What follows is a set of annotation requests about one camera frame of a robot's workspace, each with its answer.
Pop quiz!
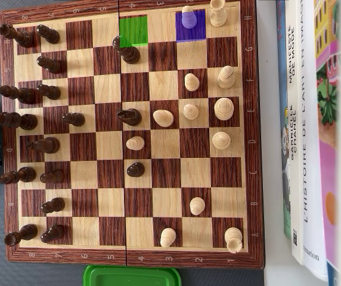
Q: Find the light wooden rook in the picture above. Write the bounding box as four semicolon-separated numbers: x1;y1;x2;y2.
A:
224;226;243;254
210;0;228;27

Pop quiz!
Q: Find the green plastic container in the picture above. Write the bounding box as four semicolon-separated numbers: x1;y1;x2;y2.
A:
83;264;182;286

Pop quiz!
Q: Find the dark wooden knight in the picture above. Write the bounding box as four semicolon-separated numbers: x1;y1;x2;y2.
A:
117;108;142;126
26;136;61;154

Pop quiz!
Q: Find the green spine book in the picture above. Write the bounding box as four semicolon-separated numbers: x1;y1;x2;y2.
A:
275;0;300;239

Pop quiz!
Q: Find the light wooden bishop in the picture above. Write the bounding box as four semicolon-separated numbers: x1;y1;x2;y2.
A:
217;65;236;89

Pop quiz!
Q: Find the colourful pink book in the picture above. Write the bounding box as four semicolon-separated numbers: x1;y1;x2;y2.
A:
312;0;341;286

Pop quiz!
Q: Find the dark wooden bishop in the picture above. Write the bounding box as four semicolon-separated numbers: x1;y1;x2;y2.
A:
0;85;36;105
0;166;37;185

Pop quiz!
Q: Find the white art history book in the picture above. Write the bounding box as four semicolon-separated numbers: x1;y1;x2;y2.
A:
289;0;329;282

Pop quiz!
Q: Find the dark wooden rook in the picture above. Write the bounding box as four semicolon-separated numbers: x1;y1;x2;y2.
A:
4;223;39;247
0;23;35;48

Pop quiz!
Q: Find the light wooden pawn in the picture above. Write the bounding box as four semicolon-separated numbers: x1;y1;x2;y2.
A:
183;104;200;120
181;5;198;29
190;197;206;216
184;73;200;92
125;136;145;151
153;110;174;127
160;228;177;248

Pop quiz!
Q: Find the dark wooden king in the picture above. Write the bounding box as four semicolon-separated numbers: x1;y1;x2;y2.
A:
0;111;38;130

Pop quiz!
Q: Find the wooden folding chess board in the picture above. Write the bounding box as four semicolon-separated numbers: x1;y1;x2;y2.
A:
0;0;266;271

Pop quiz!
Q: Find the dark wooden pawn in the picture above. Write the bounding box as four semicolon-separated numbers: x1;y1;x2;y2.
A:
62;112;85;126
36;55;61;74
126;162;145;179
36;84;61;101
41;197;66;214
39;170;65;184
40;224;66;244
36;24;60;45

